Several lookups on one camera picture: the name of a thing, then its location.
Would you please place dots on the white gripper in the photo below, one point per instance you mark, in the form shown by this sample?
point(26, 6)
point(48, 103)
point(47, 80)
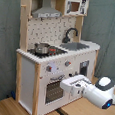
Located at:
point(75, 85)

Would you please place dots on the toy microwave door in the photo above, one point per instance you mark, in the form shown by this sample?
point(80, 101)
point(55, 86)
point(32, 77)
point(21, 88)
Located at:
point(75, 7)

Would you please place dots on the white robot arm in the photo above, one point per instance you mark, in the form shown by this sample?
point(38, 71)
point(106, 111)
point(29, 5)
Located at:
point(100, 94)

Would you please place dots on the wooden toy kitchen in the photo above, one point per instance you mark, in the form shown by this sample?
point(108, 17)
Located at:
point(32, 77)

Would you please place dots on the grey ice dispenser panel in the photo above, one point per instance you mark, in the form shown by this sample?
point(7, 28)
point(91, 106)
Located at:
point(83, 68)

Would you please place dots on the toy oven door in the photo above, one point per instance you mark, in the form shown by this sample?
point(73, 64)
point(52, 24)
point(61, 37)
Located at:
point(53, 90)

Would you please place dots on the right red stove knob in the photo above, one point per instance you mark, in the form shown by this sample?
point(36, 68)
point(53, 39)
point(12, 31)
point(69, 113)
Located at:
point(67, 63)

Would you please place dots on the red stove knob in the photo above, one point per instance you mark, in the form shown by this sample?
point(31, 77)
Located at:
point(49, 68)
point(67, 63)

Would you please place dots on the left red stove knob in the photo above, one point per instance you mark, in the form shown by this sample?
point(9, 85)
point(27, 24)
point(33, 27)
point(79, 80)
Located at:
point(49, 68)

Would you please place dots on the grey toy sink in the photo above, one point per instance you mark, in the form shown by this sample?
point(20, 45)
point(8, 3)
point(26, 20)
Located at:
point(74, 46)

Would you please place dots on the black toy stovetop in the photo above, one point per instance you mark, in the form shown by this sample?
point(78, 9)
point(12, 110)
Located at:
point(49, 52)

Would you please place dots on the silver toy pot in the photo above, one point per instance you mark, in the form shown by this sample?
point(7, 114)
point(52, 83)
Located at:
point(41, 48)

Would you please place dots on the grey range hood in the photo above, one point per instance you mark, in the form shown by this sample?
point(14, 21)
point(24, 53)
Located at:
point(46, 11)

